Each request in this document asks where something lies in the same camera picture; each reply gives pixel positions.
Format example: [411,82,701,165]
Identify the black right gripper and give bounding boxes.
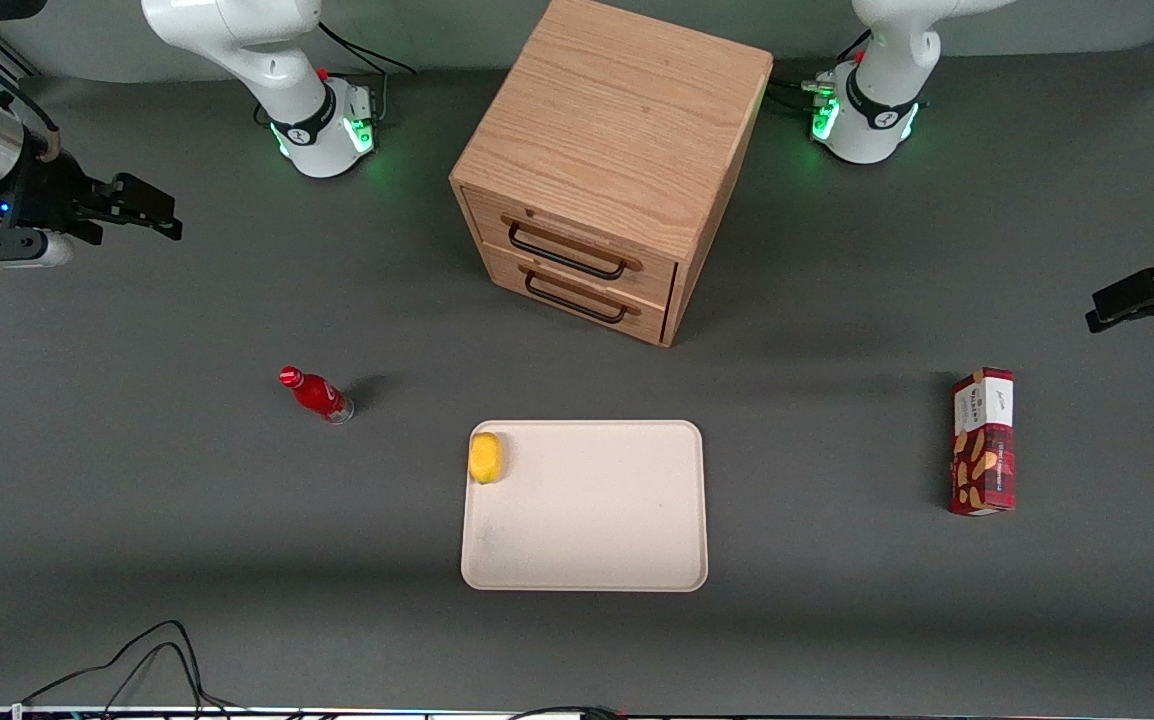
[0,145,184,246]

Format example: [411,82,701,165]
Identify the black metal drawer handle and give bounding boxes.
[507,221,631,282]
[523,270,631,326]

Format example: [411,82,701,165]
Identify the wooden drawer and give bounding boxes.
[480,243,676,348]
[461,185,680,309]

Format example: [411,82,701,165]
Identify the wooden drawer cabinet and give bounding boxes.
[449,0,774,348]

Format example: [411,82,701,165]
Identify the red cookie box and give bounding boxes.
[947,367,1017,517]

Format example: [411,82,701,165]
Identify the red bottle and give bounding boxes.
[278,366,356,425]

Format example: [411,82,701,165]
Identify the yellow lemon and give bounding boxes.
[468,432,505,485]

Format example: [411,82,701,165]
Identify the beige plastic tray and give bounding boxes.
[460,419,710,593]

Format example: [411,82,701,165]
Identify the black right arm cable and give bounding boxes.
[0,90,63,161]

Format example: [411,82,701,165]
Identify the black right base cables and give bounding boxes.
[317,20,418,126]

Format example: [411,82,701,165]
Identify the black base cables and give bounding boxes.
[772,30,873,116]
[317,20,418,126]

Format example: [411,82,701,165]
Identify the black left base cables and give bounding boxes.
[772,30,873,116]

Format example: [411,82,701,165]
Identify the black floor cable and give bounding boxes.
[102,642,228,717]
[22,620,238,717]
[507,705,628,720]

